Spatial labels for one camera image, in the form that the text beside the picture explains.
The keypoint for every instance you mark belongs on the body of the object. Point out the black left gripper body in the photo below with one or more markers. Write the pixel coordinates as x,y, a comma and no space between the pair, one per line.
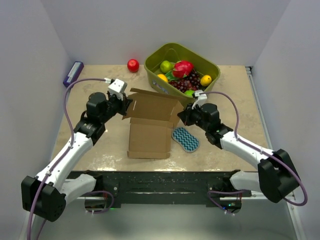
115,107

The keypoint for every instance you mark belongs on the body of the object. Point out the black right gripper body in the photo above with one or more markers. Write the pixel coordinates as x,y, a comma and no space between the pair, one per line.
197,119

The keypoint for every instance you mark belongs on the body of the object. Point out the brown cardboard paper box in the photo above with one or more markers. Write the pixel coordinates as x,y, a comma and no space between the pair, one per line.
153,117

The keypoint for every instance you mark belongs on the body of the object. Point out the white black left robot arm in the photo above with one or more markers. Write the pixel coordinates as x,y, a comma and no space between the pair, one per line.
43,195

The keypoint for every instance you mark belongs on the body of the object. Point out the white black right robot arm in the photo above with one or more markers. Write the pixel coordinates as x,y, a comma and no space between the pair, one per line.
275,174

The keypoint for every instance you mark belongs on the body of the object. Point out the purple rectangular box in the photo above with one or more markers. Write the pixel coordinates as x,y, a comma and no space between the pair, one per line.
73,73

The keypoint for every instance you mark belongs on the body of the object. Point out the green lime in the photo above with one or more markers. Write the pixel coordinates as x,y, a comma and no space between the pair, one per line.
189,93

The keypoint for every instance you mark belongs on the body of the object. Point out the blue zigzag sponge cloth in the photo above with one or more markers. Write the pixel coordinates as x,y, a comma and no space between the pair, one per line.
187,141

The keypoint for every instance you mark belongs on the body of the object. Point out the purple grape bunch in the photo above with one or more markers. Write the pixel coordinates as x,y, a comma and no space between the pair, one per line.
190,82

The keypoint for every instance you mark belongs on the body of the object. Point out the yellow lemon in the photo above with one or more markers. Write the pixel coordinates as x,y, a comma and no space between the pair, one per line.
206,80

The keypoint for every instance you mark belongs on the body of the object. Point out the red apple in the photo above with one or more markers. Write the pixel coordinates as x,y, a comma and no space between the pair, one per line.
133,65

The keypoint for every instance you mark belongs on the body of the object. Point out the orange fruit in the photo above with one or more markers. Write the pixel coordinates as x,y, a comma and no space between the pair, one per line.
163,77

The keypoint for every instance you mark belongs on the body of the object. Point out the red dragon fruit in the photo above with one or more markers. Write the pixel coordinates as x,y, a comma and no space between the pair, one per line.
182,69

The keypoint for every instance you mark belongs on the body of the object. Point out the green apple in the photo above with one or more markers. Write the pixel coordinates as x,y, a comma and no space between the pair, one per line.
166,66

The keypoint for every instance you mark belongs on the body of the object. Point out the green plastic tub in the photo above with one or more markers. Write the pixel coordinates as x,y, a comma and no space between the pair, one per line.
174,52

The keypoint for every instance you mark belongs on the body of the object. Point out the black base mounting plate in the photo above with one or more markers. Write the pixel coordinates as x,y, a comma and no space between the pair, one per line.
168,188

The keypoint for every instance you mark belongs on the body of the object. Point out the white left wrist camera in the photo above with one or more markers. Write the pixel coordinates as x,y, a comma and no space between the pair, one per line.
117,87

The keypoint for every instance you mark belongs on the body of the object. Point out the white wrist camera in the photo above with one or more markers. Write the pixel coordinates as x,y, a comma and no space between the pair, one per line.
200,98
117,87

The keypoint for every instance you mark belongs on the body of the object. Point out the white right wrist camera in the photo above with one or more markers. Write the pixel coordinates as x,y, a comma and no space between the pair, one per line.
200,98

